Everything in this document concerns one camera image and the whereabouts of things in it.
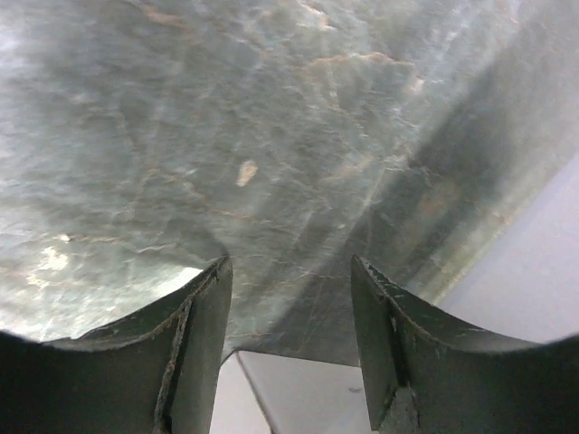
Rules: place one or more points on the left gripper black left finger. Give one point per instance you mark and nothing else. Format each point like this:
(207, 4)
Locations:
(152, 371)

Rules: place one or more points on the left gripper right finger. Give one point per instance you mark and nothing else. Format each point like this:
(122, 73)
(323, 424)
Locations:
(435, 373)

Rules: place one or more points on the white clipper kit box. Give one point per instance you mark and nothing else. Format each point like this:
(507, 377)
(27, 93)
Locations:
(265, 393)

